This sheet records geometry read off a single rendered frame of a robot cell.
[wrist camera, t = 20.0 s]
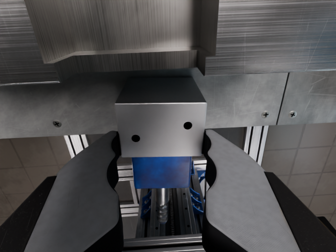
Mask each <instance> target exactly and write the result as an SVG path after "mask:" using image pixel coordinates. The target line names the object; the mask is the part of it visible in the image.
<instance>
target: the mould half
mask: <svg viewBox="0 0 336 252"><path fill-rule="evenodd" d="M316 71H336V0H219V8H218V22H217V37H216V51H215V56H206V58H205V77H207V76H229V75H251V74H272V73H294V72H316ZM55 83H60V82H59V79H58V75H57V72H56V69H55V65H54V63H44V62H43V59H42V55H41V52H40V49H39V46H38V43H37V40H36V36H35V33H34V30H33V27H32V24H31V21H30V17H29V14H28V11H27V8H26V5H25V2H24V0H0V86H12V85H33V84H55Z"/></svg>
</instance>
